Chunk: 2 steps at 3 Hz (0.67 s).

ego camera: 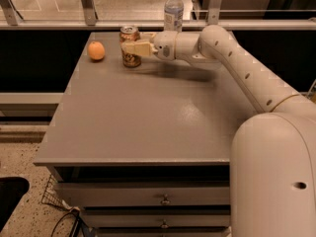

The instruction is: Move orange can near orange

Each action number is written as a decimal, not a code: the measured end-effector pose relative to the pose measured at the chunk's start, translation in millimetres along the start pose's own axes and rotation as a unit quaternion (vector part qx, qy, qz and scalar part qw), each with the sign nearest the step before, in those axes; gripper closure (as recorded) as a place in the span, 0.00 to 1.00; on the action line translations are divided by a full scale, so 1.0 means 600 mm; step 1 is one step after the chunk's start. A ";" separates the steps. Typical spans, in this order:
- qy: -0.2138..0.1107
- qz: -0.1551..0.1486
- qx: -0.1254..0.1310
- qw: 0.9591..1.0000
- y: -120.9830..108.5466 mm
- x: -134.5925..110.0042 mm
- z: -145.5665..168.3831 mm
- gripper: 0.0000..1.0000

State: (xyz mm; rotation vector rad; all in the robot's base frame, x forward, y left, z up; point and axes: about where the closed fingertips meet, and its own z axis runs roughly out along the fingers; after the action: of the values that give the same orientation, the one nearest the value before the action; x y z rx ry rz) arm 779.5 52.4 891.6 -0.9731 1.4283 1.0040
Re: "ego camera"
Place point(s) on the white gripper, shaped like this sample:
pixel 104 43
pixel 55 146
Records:
pixel 164 45

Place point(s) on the top drawer metal knob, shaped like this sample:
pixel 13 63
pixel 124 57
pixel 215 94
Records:
pixel 165 200

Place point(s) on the wire mesh basket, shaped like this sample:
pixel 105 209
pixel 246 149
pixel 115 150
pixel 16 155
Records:
pixel 51 198

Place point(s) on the metal window railing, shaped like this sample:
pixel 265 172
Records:
pixel 105 14

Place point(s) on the clear plastic water bottle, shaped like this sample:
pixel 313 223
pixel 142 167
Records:
pixel 173 15

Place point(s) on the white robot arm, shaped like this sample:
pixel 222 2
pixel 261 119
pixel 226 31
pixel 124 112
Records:
pixel 273 155

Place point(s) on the orange soda can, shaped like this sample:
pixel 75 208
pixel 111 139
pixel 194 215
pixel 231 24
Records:
pixel 129 33

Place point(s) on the black chair seat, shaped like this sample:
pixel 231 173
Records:
pixel 12 190

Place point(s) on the drawer metal knob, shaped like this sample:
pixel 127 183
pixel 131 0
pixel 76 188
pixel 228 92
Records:
pixel 165 200
pixel 164 224

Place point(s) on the orange fruit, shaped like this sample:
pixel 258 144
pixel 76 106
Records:
pixel 96 50

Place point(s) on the grey drawer cabinet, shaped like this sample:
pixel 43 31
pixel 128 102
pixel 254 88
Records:
pixel 122 138

